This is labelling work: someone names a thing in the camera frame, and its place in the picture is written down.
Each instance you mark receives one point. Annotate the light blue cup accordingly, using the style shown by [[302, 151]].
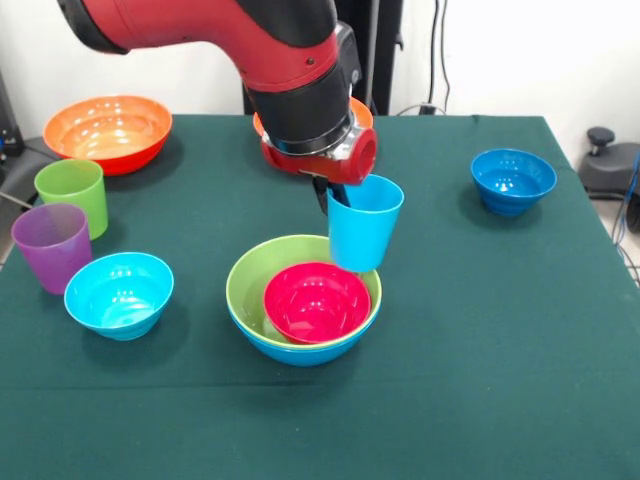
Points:
[[362, 235]]

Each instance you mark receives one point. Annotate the grey stand foot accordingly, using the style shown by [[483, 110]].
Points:
[[20, 170], [615, 165]]

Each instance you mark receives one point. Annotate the small pink bowl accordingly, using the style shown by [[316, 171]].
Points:
[[317, 310]]

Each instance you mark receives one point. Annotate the small dark blue bowl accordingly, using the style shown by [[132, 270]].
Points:
[[515, 185]]

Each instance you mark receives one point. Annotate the black equipment box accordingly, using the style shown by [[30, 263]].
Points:
[[7, 125]]

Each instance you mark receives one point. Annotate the dark green table cloth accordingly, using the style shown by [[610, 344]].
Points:
[[450, 350]]

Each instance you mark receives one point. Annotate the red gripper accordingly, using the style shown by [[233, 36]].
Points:
[[345, 165]]

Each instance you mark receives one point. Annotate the large orange bowl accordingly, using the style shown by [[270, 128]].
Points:
[[364, 115], [107, 132]]

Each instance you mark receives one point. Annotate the green cup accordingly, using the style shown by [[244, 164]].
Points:
[[85, 200]]

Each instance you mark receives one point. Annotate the purple cup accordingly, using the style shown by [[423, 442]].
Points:
[[50, 260]]

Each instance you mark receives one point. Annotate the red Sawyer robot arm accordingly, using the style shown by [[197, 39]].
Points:
[[225, 30]]

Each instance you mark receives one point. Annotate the large blue bowl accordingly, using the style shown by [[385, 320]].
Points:
[[300, 356]]

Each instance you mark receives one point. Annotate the large green bowl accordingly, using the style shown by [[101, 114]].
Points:
[[250, 290]]

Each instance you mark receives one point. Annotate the small light blue bowl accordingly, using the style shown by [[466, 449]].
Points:
[[120, 300]]

